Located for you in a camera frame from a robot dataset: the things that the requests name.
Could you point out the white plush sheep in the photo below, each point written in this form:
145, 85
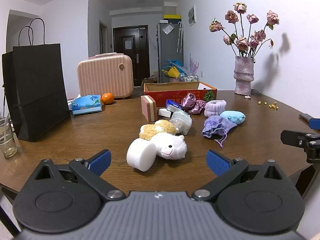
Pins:
172, 146

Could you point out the blue tissue pack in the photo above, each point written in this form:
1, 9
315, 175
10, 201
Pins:
86, 104

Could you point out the dark brown door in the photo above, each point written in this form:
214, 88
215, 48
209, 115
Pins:
131, 55

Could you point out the grey refrigerator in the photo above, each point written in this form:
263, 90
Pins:
170, 52

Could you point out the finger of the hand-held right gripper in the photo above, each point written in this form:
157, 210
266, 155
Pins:
292, 137
315, 123

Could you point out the yellow crumbs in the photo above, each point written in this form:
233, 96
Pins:
271, 105

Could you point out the dried pink roses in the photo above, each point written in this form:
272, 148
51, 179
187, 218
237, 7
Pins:
242, 42

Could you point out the white foam cylinder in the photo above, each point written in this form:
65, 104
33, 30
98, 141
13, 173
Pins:
140, 155

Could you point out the yellow box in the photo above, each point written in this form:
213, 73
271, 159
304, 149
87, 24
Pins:
172, 17

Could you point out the cart with bottles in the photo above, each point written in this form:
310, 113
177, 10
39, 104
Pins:
188, 78

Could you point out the clear plastic bag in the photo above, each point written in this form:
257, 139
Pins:
182, 121

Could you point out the light blue plush pad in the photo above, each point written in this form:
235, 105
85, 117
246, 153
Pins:
233, 117

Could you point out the pink satin scrunchie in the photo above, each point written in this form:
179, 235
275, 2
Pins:
191, 103

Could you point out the beige plush toy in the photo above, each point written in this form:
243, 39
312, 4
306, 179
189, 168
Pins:
156, 128

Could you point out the purple fuzzy vase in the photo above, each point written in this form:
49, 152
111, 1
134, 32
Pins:
243, 76

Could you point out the black phone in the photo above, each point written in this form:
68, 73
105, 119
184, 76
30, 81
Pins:
307, 117

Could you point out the purple wall decoration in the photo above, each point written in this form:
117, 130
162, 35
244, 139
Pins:
194, 65

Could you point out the glass jar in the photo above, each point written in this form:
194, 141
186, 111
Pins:
8, 142

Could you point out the brown cardboard carton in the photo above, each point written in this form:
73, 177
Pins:
151, 80

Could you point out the white rectangular block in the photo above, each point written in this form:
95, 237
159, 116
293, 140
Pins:
165, 112

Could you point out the blue and white packet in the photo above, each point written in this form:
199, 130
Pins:
173, 105

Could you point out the orange fruit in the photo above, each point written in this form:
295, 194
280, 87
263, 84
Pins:
107, 98

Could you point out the pink ribbed suitcase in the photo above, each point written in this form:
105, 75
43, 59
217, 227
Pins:
105, 76

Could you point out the black paper bag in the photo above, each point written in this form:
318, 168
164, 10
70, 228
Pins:
40, 90

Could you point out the pink layered sponge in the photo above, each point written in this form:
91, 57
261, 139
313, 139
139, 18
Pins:
148, 108

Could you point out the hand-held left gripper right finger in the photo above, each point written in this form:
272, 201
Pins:
217, 164

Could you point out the blue and yellow bags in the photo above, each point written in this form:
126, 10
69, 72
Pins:
173, 68

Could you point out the purple fuzzy headband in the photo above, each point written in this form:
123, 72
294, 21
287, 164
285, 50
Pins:
215, 107

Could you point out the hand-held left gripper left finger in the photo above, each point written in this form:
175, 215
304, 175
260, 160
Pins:
100, 161

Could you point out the hanging umbrellas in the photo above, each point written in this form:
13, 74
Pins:
180, 37

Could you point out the orange cardboard box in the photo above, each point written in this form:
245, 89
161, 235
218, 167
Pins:
180, 93

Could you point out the white wall panel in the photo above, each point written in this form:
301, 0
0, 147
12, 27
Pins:
192, 15

